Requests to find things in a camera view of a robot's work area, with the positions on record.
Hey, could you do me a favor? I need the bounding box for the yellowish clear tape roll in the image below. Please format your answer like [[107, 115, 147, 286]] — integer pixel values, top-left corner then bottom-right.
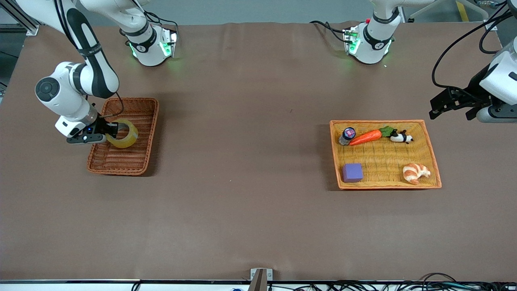
[[106, 119, 139, 149]]

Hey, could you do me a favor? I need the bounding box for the brown wicker basket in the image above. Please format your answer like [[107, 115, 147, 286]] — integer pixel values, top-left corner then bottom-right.
[[87, 97, 160, 176]]

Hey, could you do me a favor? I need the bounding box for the orange wicker basket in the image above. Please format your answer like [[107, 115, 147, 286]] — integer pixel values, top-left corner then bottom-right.
[[329, 120, 442, 190]]

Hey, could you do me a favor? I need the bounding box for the black white panda toy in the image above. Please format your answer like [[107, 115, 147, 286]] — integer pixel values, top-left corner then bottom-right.
[[390, 129, 414, 145]]

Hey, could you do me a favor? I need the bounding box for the toy croissant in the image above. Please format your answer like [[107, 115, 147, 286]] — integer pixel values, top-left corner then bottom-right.
[[403, 163, 431, 185]]

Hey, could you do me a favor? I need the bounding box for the orange toy carrot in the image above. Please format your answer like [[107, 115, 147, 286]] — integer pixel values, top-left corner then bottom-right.
[[349, 126, 396, 146]]

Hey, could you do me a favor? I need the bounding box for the small bottle blue cap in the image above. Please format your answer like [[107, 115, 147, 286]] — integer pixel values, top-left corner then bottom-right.
[[338, 127, 357, 146]]

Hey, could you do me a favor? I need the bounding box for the purple cube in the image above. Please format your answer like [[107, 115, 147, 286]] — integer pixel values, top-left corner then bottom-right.
[[342, 163, 364, 183]]

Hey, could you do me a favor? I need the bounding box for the brown table cover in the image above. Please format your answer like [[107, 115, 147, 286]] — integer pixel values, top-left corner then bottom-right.
[[0, 21, 517, 282]]

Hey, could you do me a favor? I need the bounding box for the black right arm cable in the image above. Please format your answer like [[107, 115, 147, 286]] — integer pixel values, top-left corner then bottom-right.
[[55, 0, 126, 118]]

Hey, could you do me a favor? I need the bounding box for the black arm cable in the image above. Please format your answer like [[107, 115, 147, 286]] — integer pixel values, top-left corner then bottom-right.
[[55, 0, 126, 118], [431, 4, 517, 91]]

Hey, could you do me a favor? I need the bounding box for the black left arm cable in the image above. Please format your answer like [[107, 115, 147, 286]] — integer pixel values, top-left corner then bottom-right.
[[431, 4, 517, 91]]

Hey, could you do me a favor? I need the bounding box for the black right base cable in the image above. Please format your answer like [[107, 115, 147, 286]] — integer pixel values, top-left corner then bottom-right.
[[143, 12, 179, 34]]

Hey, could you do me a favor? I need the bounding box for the black base cable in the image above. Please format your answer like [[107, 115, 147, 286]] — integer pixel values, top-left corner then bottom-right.
[[143, 12, 179, 34], [310, 20, 350, 43]]

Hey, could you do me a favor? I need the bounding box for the black left base cable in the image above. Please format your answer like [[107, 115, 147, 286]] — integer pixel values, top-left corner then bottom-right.
[[310, 20, 350, 43]]

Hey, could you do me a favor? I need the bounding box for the black floor cable bundle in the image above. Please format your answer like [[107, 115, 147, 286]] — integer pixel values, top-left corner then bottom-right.
[[267, 273, 517, 291]]

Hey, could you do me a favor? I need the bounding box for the metal table edge bracket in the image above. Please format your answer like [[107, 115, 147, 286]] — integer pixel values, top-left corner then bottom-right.
[[250, 268, 273, 291]]

